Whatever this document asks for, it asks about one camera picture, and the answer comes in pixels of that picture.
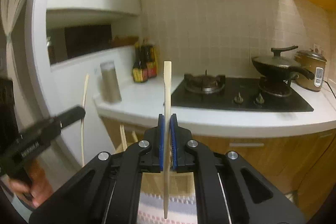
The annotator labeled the wooden chopstick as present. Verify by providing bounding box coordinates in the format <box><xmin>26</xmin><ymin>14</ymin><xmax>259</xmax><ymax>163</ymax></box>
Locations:
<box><xmin>163</xmin><ymin>61</ymin><xmax>172</xmax><ymax>219</ymax></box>
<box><xmin>80</xmin><ymin>73</ymin><xmax>89</xmax><ymax>167</ymax></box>

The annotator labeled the person's left hand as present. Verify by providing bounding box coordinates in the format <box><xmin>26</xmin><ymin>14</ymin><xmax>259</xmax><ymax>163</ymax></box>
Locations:
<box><xmin>7</xmin><ymin>159</ymin><xmax>54</xmax><ymax>210</ymax></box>

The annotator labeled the yellow plastic utensil basket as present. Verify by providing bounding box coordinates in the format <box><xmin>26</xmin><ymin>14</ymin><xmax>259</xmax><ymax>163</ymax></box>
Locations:
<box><xmin>116</xmin><ymin>124</ymin><xmax>195</xmax><ymax>197</ymax></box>

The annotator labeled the striped woven table cloth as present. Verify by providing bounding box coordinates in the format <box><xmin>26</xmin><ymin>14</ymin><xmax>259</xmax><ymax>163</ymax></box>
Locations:
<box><xmin>136</xmin><ymin>192</ymin><xmax>198</xmax><ymax>224</ymax></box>

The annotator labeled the gold thermos bottle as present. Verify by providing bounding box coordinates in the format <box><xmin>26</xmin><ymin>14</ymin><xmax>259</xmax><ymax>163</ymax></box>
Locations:
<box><xmin>100</xmin><ymin>60</ymin><xmax>122</xmax><ymax>103</ymax></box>

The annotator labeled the black gas stove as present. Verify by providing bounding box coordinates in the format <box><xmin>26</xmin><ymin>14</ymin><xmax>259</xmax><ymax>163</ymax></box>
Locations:
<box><xmin>171</xmin><ymin>73</ymin><xmax>314</xmax><ymax>113</ymax></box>

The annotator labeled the front soy sauce bottle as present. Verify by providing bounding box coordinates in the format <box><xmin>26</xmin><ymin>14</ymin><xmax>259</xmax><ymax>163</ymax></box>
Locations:
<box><xmin>132</xmin><ymin>43</ymin><xmax>148</xmax><ymax>83</ymax></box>

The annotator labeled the soy sauce bottle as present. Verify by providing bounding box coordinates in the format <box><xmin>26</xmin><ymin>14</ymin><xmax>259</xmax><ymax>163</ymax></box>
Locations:
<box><xmin>132</xmin><ymin>43</ymin><xmax>148</xmax><ymax>83</ymax></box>
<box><xmin>143</xmin><ymin>44</ymin><xmax>158</xmax><ymax>79</ymax></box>

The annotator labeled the black wok with lid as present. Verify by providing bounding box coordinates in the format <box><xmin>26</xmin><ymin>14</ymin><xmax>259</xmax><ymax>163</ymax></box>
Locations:
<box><xmin>252</xmin><ymin>46</ymin><xmax>315</xmax><ymax>81</ymax></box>

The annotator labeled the rear soy sauce bottle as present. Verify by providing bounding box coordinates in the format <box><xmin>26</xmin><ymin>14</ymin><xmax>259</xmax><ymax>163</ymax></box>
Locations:
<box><xmin>143</xmin><ymin>44</ymin><xmax>158</xmax><ymax>79</ymax></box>

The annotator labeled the brown box on shelf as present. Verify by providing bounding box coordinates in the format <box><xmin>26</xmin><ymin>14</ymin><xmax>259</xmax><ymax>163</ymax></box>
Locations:
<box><xmin>110</xmin><ymin>35</ymin><xmax>139</xmax><ymax>48</ymax></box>

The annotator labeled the gold rice cooker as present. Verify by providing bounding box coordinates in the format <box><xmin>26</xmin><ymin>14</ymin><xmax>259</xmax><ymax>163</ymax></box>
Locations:
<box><xmin>294</xmin><ymin>50</ymin><xmax>327</xmax><ymax>92</ymax></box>

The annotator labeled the silver cabinet handle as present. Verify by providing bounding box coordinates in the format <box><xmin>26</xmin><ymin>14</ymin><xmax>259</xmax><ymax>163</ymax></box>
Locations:
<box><xmin>229</xmin><ymin>142</ymin><xmax>265</xmax><ymax>147</ymax></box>

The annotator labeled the black power cable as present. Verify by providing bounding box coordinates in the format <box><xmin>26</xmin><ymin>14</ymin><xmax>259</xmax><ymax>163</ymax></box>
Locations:
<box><xmin>322</xmin><ymin>79</ymin><xmax>336</xmax><ymax>98</ymax></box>

